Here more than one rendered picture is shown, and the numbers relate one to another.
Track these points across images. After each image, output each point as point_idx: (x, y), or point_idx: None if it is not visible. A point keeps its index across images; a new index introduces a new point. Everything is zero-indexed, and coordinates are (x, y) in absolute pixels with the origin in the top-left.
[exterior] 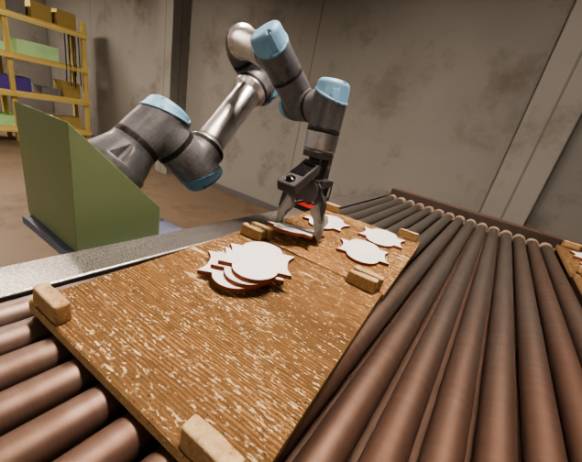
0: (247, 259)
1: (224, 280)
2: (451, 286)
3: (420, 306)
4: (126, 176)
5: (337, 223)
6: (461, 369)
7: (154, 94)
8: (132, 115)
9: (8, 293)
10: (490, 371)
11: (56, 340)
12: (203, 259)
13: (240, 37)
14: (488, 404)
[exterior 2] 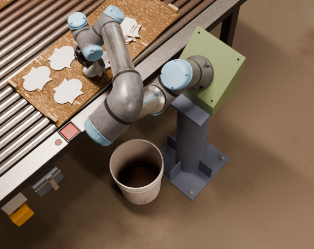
0: (124, 25)
1: (132, 20)
2: (24, 47)
3: (56, 30)
4: (181, 53)
5: (61, 90)
6: (64, 7)
7: (182, 62)
8: (190, 61)
9: (190, 21)
10: (53, 9)
11: None
12: (141, 37)
13: (129, 53)
14: (65, 0)
